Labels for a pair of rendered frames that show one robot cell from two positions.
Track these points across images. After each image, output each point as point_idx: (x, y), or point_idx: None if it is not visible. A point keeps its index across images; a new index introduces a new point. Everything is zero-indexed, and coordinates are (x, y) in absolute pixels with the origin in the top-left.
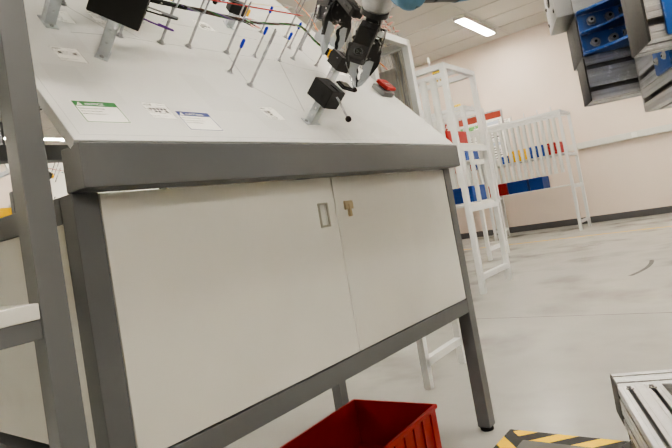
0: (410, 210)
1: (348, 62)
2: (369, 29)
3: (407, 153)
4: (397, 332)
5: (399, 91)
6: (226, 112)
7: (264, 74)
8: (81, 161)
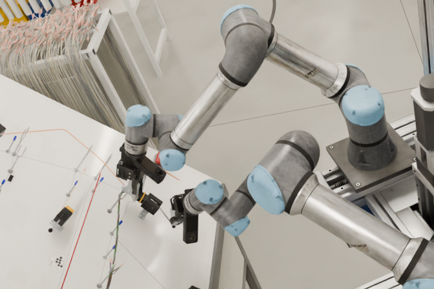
0: (221, 264)
1: (172, 223)
2: (193, 217)
3: (219, 247)
4: None
5: (109, 49)
6: None
7: (128, 279)
8: None
